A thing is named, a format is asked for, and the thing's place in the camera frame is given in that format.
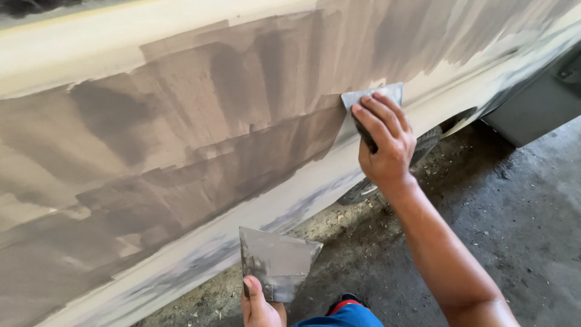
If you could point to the grey metal putty board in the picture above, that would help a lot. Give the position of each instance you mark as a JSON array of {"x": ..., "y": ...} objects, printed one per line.
[{"x": 277, "y": 261}]

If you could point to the putty-covered car body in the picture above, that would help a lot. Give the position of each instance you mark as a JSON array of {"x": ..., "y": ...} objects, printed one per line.
[{"x": 204, "y": 113}]

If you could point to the person's black red shoe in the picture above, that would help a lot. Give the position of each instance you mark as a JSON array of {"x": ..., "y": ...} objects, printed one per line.
[{"x": 346, "y": 300}]

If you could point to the black car tyre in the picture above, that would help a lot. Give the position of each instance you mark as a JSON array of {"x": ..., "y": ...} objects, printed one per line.
[{"x": 424, "y": 145}]

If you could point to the person's right hand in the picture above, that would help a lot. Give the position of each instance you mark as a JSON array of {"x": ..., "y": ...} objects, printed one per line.
[{"x": 388, "y": 150}]

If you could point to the person's left hand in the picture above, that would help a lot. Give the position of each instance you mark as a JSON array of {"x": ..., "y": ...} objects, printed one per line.
[{"x": 261, "y": 309}]

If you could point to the dark grey car bumper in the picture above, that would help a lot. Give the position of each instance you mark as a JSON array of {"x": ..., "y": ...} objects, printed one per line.
[{"x": 535, "y": 100}]

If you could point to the person's blue trouser leg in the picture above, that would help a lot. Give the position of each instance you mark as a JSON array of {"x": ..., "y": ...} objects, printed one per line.
[{"x": 340, "y": 318}]

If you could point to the grey metal putty spreader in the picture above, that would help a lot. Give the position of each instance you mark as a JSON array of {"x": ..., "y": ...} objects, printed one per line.
[{"x": 363, "y": 97}]

